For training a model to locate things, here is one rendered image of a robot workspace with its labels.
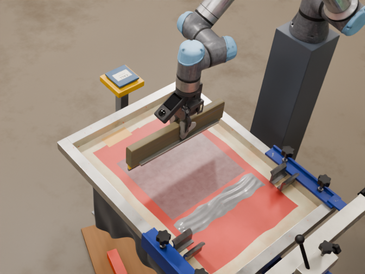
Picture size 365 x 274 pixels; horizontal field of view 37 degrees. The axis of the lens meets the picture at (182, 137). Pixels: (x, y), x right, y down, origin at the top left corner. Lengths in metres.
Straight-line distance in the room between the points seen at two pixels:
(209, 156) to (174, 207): 0.27
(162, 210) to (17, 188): 1.45
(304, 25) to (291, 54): 0.13
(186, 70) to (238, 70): 2.26
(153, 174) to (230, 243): 0.36
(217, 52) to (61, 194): 1.63
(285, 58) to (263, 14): 2.29
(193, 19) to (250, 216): 0.66
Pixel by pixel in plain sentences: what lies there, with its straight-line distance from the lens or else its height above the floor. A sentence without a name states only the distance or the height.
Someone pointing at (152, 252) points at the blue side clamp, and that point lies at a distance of 1.67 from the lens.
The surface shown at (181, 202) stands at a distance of 1.81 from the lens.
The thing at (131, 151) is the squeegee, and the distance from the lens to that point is 1.69.
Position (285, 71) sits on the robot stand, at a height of 1.05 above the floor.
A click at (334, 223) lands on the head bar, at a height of 1.04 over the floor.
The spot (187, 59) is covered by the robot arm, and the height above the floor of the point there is 1.42.
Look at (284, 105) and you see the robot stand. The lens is 2.31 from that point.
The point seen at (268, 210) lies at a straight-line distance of 1.84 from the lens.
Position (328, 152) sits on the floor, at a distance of 3.46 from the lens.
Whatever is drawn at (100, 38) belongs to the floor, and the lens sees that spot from 4.04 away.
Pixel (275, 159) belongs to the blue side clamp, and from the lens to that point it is 1.93.
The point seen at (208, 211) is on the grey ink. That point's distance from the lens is 1.79.
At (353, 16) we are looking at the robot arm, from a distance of 1.97.
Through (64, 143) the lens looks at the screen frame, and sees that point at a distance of 1.93.
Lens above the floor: 2.40
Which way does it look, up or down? 46 degrees down
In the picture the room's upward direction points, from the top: 7 degrees clockwise
